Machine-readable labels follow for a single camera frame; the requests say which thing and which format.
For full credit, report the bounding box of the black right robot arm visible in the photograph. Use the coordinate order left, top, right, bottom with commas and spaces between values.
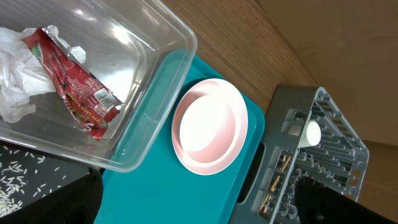
294, 177, 396, 224

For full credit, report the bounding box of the large pink plate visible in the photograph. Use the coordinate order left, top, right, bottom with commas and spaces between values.
171, 78, 248, 175

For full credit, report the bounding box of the small pink plate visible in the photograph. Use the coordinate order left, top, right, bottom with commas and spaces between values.
179, 95, 236, 164

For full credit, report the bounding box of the white tissue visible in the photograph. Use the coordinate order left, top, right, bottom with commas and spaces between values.
0, 25, 87, 124

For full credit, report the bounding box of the teal plastic tray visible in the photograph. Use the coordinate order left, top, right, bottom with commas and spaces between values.
93, 51, 266, 224

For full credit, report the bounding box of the wooden chopstick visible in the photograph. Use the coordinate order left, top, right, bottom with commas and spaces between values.
262, 157, 287, 212
260, 155, 292, 214

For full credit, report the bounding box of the clear plastic waste bin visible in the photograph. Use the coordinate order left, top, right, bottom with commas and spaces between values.
1, 0, 197, 172

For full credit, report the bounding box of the grey plastic dish rack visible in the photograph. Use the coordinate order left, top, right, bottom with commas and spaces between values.
229, 85, 369, 223

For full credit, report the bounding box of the cream cup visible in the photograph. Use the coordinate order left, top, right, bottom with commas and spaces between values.
288, 120, 322, 148

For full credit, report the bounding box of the spilled rice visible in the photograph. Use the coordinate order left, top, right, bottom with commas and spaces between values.
1, 146, 71, 217

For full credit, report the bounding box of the black tray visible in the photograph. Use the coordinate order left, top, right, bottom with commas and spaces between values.
1, 142, 103, 223

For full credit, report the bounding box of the red snack wrapper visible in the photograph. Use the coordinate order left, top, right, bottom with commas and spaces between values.
22, 27, 123, 141

